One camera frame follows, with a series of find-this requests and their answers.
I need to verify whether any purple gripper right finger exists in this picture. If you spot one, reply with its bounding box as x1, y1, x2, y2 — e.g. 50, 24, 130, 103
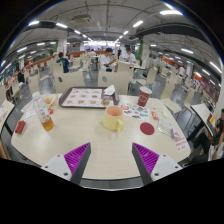
132, 143, 182, 185

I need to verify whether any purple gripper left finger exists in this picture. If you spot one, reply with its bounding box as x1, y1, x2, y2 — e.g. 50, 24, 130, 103
42, 143, 91, 185

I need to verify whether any red round cup lid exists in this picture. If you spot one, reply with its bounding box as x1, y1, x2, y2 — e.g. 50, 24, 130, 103
140, 122, 155, 135

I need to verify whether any clear plastic packet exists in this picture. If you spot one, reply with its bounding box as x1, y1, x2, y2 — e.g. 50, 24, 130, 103
158, 119, 173, 137

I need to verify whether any small red packet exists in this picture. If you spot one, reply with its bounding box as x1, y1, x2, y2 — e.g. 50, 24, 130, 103
151, 111, 159, 120

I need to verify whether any seated person at right edge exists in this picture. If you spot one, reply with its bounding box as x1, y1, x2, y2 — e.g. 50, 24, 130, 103
190, 108, 224, 165

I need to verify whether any plastic bottle with amber drink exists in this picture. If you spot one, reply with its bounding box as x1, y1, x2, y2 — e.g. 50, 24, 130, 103
32, 92, 54, 131

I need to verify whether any colourful sticker leaflet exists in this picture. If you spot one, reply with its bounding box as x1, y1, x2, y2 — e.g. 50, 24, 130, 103
120, 102, 150, 122

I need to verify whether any yellow ceramic mug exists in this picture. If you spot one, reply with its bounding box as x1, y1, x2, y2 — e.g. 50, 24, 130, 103
103, 105, 124, 131

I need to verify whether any red card on table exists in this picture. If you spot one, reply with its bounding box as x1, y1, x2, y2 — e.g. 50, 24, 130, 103
15, 120, 26, 135

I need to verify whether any printed paper tray liner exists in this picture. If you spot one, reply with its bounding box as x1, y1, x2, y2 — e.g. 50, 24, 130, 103
62, 87, 105, 108

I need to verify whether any red paper cup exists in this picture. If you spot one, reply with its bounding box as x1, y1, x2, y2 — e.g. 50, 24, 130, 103
138, 86, 152, 107

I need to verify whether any dark food tray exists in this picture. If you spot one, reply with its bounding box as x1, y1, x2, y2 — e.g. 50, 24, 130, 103
59, 87, 120, 109

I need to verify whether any beige chair left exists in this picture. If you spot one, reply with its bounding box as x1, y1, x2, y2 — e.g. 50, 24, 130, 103
54, 71, 84, 93

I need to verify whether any beige chair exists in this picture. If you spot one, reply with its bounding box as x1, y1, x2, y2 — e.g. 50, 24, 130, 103
54, 71, 84, 93
98, 71, 130, 95

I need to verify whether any crumpled white napkin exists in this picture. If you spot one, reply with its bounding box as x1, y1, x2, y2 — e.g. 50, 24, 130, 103
104, 85, 115, 96

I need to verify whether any beige chair right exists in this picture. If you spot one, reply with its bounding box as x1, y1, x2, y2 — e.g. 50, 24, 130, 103
98, 71, 130, 95

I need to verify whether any person in blue shirt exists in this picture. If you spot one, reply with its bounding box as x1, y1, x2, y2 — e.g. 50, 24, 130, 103
56, 52, 69, 73

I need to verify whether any person in white shirt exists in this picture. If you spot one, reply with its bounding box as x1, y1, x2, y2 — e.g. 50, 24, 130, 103
100, 48, 116, 72

